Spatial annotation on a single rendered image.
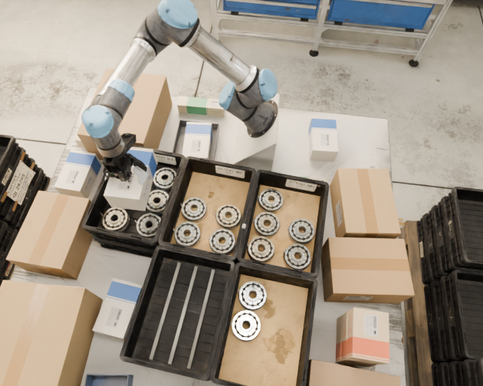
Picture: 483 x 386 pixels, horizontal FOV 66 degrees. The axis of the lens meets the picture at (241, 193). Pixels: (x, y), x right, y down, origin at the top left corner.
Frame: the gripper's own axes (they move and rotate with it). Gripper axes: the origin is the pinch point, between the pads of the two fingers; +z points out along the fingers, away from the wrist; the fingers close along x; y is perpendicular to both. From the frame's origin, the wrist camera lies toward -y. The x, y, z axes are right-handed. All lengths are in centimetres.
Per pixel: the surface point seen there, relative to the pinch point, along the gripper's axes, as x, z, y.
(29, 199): -88, 85, -21
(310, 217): 67, 28, -5
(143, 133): -8.2, 21.7, -32.6
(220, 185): 28.1, 28.5, -14.9
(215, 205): 27.3, 28.5, -5.2
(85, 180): -32.2, 33.2, -12.2
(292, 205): 59, 29, -9
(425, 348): 141, 97, 31
